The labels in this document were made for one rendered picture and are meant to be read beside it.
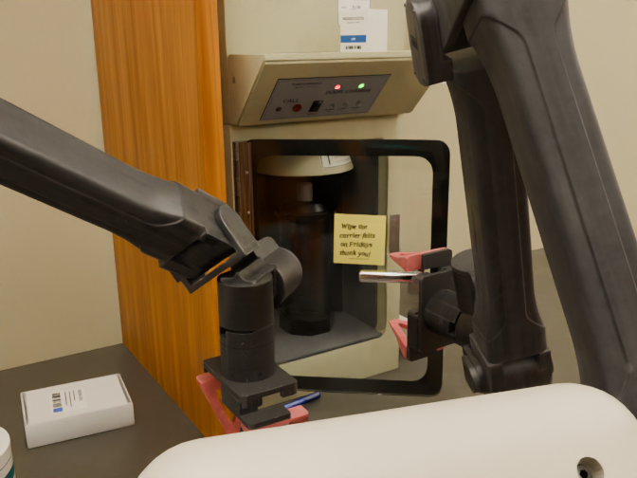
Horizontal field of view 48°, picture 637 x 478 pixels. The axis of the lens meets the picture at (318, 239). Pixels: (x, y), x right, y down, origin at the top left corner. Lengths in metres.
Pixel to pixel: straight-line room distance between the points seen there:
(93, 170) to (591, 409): 0.46
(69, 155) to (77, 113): 0.81
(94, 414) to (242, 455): 0.94
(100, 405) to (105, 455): 0.09
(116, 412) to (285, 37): 0.63
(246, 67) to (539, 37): 0.56
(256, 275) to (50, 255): 0.79
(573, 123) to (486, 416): 0.26
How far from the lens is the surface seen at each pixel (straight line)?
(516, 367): 0.77
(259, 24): 1.08
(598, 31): 2.27
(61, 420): 1.18
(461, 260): 0.81
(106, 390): 1.24
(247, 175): 1.06
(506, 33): 0.50
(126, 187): 0.65
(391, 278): 1.02
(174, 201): 0.68
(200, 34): 0.94
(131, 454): 1.13
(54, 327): 1.51
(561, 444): 0.29
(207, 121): 0.95
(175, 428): 1.18
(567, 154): 0.48
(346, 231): 1.05
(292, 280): 0.78
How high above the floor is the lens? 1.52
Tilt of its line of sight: 15 degrees down
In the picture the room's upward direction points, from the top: 1 degrees counter-clockwise
